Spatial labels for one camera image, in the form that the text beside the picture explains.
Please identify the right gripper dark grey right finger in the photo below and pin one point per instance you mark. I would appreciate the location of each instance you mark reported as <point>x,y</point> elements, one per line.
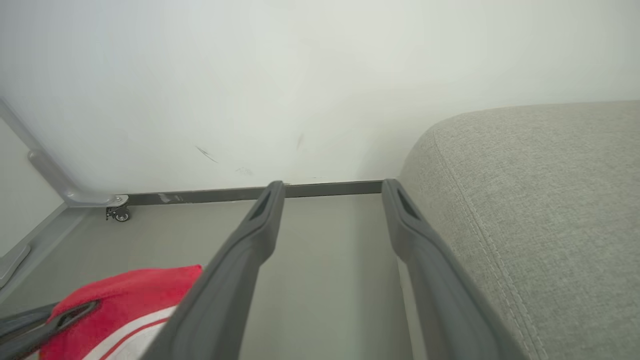
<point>445,305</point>

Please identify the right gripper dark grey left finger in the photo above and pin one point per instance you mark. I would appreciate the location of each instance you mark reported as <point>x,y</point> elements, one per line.
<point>220,300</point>

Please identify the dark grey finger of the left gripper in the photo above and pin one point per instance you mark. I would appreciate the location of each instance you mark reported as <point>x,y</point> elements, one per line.
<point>30,335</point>
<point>20,321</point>

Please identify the red and white garment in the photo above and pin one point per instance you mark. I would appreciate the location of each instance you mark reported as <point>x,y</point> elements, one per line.
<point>130,295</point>

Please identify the small black caster wheel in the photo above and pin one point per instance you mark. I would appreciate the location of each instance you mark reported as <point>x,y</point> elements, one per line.
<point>121,215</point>

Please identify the grey fabric sofa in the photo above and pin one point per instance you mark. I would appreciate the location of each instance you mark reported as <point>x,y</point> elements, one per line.
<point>550,215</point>

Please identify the grey metal frame leg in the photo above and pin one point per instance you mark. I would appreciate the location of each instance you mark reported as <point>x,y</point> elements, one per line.
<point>50,172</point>

